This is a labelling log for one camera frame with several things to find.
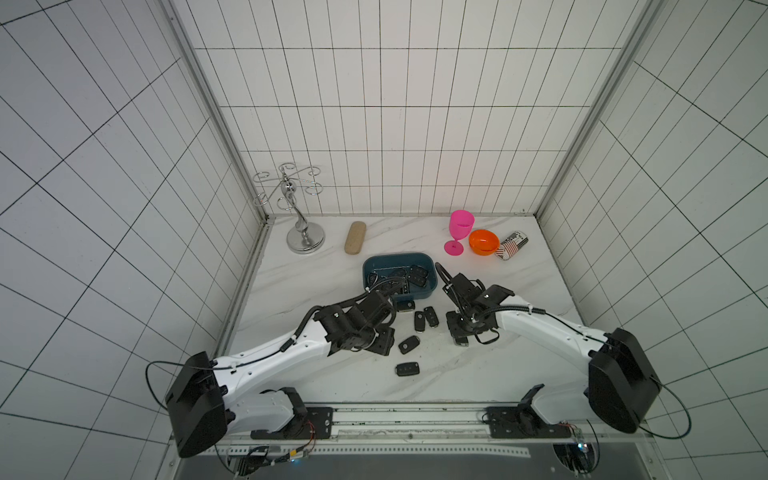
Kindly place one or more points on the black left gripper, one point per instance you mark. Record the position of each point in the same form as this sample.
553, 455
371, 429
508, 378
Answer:
384, 341

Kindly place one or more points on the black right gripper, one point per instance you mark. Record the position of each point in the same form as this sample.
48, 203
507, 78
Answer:
459, 287

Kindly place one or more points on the black car key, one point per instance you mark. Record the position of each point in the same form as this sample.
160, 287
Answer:
405, 306
407, 369
419, 321
409, 344
431, 317

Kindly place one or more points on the black car key top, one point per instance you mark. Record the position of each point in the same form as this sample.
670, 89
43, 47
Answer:
405, 306

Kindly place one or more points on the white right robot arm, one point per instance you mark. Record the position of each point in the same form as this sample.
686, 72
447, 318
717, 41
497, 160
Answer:
615, 383

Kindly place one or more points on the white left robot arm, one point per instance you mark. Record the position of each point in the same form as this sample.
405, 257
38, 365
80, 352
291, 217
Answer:
211, 398

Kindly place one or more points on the teal storage box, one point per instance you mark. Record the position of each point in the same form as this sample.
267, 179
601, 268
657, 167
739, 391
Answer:
416, 269

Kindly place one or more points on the orange plastic bowl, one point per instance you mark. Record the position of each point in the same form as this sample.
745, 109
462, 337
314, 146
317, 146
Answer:
483, 242

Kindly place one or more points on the striped drink can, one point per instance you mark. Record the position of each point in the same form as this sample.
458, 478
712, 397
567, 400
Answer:
511, 245

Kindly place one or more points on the beige glasses case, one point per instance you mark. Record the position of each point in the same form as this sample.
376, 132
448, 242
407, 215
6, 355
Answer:
355, 238

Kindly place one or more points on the pink plastic goblet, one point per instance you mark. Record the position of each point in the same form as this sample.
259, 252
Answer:
460, 226

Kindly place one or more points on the silver metal cup stand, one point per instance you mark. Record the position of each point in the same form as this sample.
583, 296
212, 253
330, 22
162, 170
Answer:
291, 182

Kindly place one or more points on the aluminium mounting rail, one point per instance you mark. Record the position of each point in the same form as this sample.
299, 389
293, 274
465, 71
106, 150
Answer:
428, 429

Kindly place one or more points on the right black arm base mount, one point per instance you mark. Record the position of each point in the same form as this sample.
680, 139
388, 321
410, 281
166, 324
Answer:
521, 422

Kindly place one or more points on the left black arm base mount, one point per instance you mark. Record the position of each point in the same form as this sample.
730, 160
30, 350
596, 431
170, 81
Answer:
305, 422

